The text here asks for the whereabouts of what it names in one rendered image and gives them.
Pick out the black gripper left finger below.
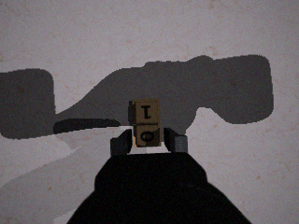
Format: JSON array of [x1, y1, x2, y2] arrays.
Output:
[[110, 129, 133, 157]]

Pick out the tan rectangular tray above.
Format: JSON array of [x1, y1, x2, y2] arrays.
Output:
[[132, 98, 162, 147]]

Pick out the tan cube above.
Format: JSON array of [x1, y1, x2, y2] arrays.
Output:
[[135, 101, 158, 123], [136, 123, 159, 147]]

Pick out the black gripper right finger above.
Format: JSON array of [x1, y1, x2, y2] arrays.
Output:
[[164, 128, 188, 153]]

